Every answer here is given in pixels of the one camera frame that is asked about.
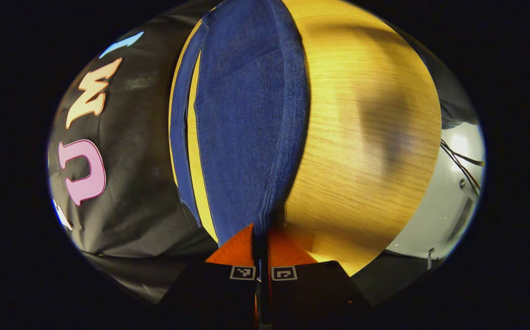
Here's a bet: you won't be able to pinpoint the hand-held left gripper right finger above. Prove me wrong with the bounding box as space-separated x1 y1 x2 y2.
265 228 375 330

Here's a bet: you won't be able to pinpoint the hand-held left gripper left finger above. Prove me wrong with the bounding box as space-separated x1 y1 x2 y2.
155 224 259 330

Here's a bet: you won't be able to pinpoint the blue jeans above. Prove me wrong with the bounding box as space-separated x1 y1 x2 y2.
169 0 311 244

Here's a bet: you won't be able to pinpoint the black backdrop cloth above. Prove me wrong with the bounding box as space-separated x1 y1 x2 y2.
47 0 480 305

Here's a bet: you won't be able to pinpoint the black floor cable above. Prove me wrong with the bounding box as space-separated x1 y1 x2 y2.
440 140 486 166
440 144 482 195

